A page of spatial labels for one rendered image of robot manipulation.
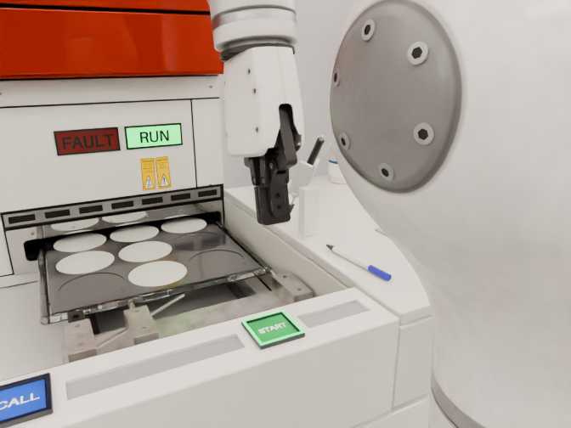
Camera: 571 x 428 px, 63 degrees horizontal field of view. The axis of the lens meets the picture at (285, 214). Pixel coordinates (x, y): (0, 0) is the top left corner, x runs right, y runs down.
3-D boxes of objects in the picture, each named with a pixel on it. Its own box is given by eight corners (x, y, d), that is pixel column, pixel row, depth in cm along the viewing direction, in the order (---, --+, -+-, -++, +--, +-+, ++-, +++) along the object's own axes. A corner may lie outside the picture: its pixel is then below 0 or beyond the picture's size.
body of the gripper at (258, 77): (205, 53, 49) (217, 159, 51) (240, 27, 40) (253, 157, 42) (268, 53, 53) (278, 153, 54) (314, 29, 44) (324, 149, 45)
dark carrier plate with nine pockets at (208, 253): (45, 239, 98) (44, 236, 98) (202, 214, 113) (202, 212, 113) (52, 317, 69) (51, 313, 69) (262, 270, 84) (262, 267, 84)
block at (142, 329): (125, 326, 69) (122, 308, 69) (148, 320, 71) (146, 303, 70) (135, 356, 63) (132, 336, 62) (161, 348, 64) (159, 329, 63)
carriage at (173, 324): (64, 360, 67) (60, 342, 66) (289, 301, 83) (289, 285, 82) (67, 394, 60) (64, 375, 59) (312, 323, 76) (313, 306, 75)
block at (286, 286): (272, 290, 80) (271, 274, 79) (289, 285, 82) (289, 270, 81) (294, 312, 73) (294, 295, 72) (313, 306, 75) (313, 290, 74)
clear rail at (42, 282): (36, 241, 99) (36, 234, 98) (44, 239, 99) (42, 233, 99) (40, 328, 67) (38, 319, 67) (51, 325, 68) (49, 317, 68)
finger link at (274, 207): (254, 160, 47) (261, 225, 48) (267, 160, 45) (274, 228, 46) (282, 157, 49) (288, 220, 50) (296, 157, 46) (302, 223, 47)
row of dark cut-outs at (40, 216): (5, 226, 91) (2, 214, 90) (219, 195, 110) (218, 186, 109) (5, 227, 90) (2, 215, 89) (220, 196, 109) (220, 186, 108)
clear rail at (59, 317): (40, 323, 69) (38, 315, 68) (270, 271, 85) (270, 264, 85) (40, 328, 67) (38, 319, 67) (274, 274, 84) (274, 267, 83)
